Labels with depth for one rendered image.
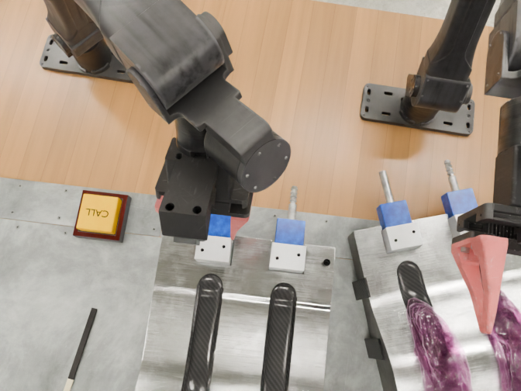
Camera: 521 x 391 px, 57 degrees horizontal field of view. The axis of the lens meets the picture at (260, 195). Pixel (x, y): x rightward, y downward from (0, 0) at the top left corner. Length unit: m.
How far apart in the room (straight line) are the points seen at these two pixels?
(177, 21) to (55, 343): 0.59
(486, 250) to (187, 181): 0.27
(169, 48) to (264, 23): 0.58
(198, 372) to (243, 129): 0.42
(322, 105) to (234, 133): 0.51
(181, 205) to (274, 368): 0.35
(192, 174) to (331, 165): 0.43
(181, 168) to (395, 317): 0.42
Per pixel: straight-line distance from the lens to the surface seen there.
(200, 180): 0.46
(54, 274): 0.88
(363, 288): 0.77
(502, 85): 0.50
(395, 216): 0.78
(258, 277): 0.71
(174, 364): 0.73
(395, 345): 0.74
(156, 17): 0.43
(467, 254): 0.46
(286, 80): 0.91
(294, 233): 0.71
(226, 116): 0.42
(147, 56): 0.41
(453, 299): 0.79
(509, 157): 0.44
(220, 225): 0.71
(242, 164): 0.41
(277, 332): 0.72
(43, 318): 0.88
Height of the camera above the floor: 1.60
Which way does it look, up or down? 75 degrees down
